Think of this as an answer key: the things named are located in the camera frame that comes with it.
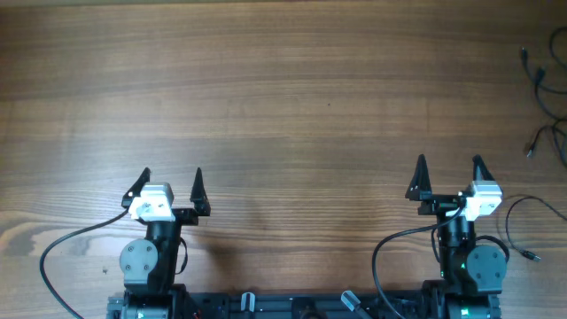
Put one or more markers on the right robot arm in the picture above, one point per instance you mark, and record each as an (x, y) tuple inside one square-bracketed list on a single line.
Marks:
[(471, 273)]

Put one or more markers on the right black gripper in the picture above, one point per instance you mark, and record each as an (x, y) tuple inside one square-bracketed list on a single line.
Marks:
[(443, 200)]

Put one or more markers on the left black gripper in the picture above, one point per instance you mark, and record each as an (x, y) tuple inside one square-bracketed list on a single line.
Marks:
[(189, 218)]

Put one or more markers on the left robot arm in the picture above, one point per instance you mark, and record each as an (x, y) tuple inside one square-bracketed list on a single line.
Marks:
[(149, 264)]

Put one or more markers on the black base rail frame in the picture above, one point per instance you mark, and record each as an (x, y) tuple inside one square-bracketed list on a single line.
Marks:
[(410, 304)]

